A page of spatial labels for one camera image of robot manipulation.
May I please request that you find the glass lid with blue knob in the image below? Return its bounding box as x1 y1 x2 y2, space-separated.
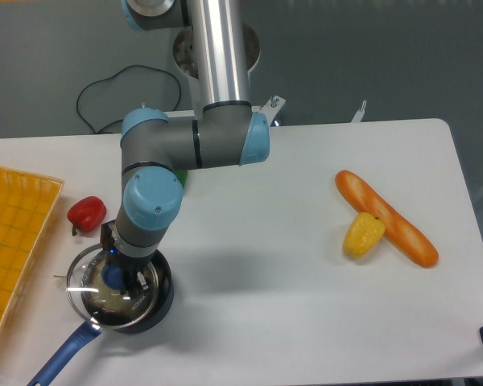
66 244 159 330

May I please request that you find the orange baguette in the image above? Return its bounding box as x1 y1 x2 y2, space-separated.
335 170 439 268

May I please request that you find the black cable on floor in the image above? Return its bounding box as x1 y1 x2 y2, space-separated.
76 64 182 135

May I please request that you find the yellow wicker basket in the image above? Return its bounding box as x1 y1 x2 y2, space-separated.
0 166 64 334

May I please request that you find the red bell pepper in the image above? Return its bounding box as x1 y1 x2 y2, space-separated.
67 196 107 236

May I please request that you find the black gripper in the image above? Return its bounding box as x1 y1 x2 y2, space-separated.
100 223 158 312

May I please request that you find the white table bracket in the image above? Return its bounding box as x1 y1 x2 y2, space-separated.
351 100 367 123

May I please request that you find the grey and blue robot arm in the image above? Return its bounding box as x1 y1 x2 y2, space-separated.
100 1 270 304

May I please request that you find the green object behind arm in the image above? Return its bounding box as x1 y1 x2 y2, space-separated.
175 170 188 189

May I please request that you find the wrapped bread slice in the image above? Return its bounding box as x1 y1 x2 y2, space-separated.
65 253 152 326

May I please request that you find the yellow bell pepper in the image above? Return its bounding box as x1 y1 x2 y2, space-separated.
342 212 386 259

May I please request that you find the dark pot with blue handle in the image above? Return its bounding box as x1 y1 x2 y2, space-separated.
28 244 174 385

